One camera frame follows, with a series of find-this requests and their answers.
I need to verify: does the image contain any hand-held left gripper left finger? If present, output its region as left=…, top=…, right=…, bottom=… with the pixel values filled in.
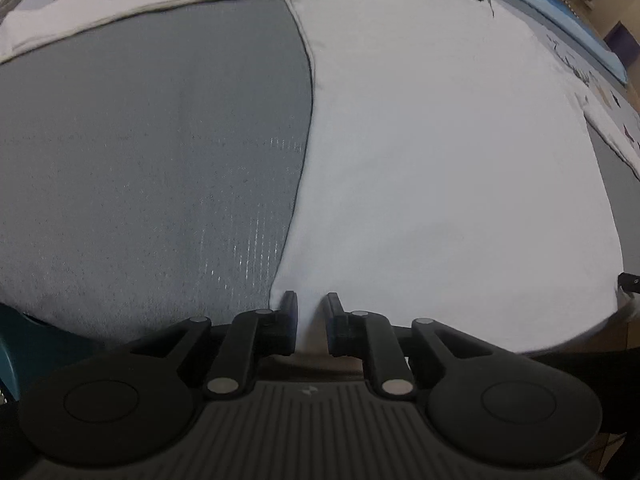
left=127, top=290, right=299, bottom=401

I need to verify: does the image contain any teal plastic object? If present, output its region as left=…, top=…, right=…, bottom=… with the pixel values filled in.
left=0, top=302, right=107, bottom=403

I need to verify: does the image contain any white t-shirt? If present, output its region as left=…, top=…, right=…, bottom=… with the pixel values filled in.
left=0, top=0, right=627, bottom=357

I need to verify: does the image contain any light blue sheet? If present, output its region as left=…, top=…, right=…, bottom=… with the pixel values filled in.
left=445, top=0, right=629, bottom=84

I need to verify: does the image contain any purple paper bag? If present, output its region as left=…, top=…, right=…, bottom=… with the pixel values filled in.
left=604, top=21, right=640, bottom=77

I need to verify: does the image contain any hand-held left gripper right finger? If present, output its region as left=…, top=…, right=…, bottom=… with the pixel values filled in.
left=320, top=291, right=501, bottom=402

